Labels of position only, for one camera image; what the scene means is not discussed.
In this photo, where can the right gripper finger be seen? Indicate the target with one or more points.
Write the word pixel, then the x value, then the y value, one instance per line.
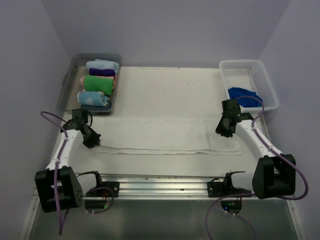
pixel 222 128
pixel 230 129

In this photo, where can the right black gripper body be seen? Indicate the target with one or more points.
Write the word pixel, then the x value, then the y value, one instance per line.
pixel 224 116

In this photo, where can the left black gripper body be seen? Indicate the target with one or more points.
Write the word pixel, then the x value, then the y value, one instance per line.
pixel 88 138

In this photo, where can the white towel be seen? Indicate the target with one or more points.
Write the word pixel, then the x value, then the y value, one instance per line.
pixel 162 136

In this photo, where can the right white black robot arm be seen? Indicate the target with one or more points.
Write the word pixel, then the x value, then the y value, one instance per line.
pixel 274 175

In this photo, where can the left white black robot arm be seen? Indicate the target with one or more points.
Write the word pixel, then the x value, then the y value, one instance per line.
pixel 60 166

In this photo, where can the blue cloud pattern towel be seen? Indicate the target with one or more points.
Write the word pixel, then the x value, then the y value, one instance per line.
pixel 92 98

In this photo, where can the grey plastic tray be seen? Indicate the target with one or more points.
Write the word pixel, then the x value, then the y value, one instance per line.
pixel 71 85

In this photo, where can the blue crumpled towel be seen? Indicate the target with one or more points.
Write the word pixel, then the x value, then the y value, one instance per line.
pixel 245 98

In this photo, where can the pink rolled towel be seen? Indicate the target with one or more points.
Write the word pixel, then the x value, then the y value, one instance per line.
pixel 81 81

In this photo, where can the green rolled towel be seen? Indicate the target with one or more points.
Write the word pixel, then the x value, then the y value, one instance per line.
pixel 96 84

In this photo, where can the purple rolled towel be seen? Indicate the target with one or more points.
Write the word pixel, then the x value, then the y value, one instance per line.
pixel 102 72

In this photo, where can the white plastic basket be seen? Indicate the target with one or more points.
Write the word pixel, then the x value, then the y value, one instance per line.
pixel 250 75

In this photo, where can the light blue rolled towel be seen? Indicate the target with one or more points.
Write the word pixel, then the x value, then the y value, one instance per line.
pixel 102 65

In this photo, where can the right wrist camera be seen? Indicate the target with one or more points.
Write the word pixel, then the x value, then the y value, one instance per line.
pixel 242 110

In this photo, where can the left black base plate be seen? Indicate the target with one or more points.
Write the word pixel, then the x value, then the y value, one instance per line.
pixel 106 189

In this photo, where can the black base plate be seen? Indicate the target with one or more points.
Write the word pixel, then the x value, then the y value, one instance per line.
pixel 106 189
pixel 217 189

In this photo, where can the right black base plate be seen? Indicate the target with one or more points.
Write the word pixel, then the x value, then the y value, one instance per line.
pixel 217 189

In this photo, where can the aluminium mounting rail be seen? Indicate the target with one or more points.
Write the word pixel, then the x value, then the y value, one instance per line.
pixel 143 188

